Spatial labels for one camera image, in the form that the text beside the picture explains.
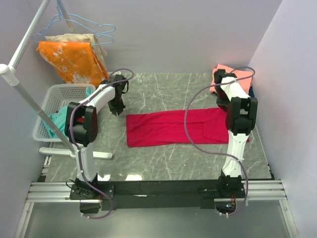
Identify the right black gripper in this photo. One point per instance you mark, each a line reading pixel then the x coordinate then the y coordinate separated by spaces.
pixel 223 104

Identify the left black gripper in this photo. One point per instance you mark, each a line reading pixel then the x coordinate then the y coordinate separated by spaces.
pixel 118 109

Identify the magenta t-shirt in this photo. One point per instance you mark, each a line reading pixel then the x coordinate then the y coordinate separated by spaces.
pixel 205 126

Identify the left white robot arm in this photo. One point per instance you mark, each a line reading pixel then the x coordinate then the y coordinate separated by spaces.
pixel 81 124

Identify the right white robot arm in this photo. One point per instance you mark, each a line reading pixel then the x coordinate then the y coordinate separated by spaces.
pixel 241 113

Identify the folded navy t-shirt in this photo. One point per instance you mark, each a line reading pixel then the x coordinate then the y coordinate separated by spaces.
pixel 251 92

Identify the folded salmon t-shirt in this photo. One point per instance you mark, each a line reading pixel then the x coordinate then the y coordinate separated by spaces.
pixel 240 73

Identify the orange tie-dye cloth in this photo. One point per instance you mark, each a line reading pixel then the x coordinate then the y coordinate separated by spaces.
pixel 75 62

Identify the beige cloth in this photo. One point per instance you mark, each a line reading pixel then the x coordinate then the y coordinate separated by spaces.
pixel 96 47

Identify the white plastic laundry basket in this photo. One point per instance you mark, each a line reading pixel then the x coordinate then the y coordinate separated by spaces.
pixel 40 132

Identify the teal t-shirt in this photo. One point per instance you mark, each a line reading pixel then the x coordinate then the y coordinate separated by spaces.
pixel 58 121

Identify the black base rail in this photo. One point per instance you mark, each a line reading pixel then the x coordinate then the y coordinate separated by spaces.
pixel 158 193

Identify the aluminium frame rail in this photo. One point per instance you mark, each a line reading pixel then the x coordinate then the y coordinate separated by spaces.
pixel 259 190

